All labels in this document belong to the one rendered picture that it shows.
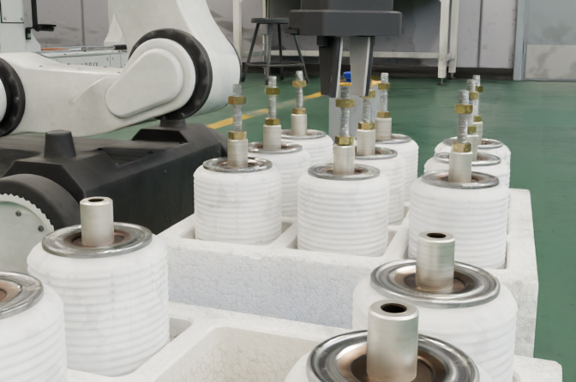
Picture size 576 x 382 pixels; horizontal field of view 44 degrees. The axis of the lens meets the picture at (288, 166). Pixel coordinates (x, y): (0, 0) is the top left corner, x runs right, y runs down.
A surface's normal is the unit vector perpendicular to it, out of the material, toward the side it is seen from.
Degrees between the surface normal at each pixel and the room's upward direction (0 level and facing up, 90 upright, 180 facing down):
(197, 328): 0
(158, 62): 90
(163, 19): 90
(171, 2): 90
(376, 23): 90
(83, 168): 46
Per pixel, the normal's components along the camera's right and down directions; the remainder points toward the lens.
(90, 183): 0.68, -0.64
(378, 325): -0.63, 0.14
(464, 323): 0.15, -0.37
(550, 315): 0.00, -0.98
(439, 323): -0.09, -0.36
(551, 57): -0.33, 0.18
